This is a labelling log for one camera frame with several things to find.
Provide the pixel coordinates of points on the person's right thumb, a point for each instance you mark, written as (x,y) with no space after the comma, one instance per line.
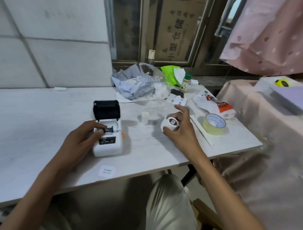
(171,131)

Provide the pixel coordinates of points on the person's left hand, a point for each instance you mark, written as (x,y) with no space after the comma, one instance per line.
(78,144)

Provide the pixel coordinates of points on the spice bottle green cap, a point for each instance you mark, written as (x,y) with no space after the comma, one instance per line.
(185,83)

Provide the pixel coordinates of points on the person's right forearm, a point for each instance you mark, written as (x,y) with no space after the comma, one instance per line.
(220,189)

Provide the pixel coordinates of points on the purple flat box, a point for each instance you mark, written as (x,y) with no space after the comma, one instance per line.
(288,99)

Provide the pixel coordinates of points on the small white box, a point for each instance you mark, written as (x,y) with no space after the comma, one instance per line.
(194,82)

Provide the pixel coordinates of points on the green plastic bag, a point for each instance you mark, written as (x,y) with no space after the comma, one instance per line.
(168,74)

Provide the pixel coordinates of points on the person's leg white trousers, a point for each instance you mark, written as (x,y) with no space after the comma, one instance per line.
(168,203)

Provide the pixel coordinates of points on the person's left forearm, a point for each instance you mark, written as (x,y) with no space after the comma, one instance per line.
(40,189)

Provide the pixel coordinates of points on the pink cloth cover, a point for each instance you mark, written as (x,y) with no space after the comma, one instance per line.
(260,154)

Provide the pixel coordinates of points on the black table leg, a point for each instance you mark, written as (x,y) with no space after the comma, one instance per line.
(189,174)

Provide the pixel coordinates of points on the small white plastic spool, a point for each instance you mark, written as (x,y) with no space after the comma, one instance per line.
(145,118)

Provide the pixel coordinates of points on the clear plastic bag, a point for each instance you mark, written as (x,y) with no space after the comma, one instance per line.
(159,87)

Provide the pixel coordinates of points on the white flat card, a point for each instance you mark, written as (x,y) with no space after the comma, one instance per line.
(213,139)

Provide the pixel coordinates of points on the white label sticker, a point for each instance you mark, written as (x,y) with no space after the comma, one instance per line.
(106,170)

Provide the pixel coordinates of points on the white label printer black lid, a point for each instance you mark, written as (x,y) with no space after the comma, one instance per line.
(107,144)

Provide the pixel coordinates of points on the brown cardboard box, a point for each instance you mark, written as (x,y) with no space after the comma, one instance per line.
(180,30)

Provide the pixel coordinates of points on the person's right hand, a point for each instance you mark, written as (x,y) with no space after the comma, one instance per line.
(185,137)

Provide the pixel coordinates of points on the white tissue paper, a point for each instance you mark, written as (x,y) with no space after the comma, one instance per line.
(179,73)

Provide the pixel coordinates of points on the grey mailing bag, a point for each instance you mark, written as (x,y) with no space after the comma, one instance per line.
(132,86)

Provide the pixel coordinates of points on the small beige window tag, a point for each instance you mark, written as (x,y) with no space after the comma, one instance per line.
(151,54)

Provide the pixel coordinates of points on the metal window frame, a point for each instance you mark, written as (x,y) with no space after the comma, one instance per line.
(142,30)

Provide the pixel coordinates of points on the white flat box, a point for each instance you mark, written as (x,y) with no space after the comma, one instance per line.
(265,85)

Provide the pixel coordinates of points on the pink dotted curtain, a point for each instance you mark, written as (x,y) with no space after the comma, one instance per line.
(267,35)

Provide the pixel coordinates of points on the black phone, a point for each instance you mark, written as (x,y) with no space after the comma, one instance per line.
(177,92)

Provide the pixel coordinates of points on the white label roll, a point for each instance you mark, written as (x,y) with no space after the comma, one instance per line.
(168,122)

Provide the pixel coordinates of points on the white paper bag orange print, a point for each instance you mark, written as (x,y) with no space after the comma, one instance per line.
(217,104)

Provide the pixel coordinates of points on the white printed label strip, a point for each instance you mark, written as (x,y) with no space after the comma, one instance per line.
(176,100)

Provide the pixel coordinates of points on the brown wooden stool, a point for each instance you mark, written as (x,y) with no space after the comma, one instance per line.
(206,215)

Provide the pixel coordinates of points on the person's left thumb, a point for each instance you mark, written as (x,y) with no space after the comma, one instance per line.
(98,137)

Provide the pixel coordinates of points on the yellow tape measure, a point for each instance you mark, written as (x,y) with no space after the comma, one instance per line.
(281,83)

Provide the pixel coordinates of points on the yellow adhesive tape roll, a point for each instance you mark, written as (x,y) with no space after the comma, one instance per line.
(214,128)

